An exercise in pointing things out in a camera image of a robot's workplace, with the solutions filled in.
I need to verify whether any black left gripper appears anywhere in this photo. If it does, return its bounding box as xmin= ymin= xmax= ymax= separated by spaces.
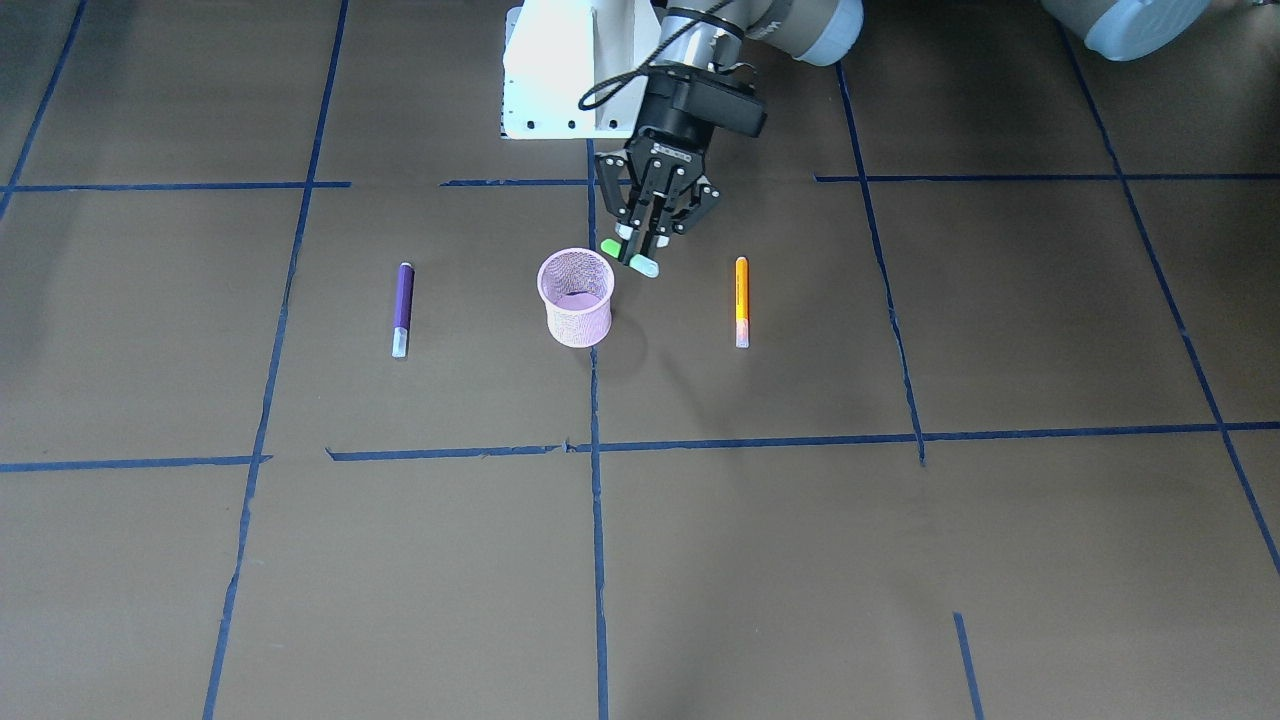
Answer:
xmin=598 ymin=67 xmax=767 ymax=260

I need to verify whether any green highlighter pen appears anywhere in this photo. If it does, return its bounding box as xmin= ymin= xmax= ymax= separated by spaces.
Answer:
xmin=599 ymin=238 xmax=660 ymax=278

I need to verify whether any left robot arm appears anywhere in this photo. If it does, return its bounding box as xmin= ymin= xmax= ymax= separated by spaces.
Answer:
xmin=579 ymin=1 xmax=864 ymax=277

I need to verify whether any orange highlighter pen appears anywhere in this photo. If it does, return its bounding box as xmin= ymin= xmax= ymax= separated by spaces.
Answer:
xmin=733 ymin=256 xmax=751 ymax=348

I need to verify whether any pink mesh pen holder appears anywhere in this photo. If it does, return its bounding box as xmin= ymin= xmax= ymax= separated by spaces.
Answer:
xmin=536 ymin=249 xmax=614 ymax=348

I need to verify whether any purple highlighter pen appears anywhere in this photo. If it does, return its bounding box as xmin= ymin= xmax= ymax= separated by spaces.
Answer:
xmin=390 ymin=263 xmax=415 ymax=360

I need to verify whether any white camera pole with base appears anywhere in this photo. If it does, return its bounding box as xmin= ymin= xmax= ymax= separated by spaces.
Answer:
xmin=500 ymin=1 xmax=660 ymax=141

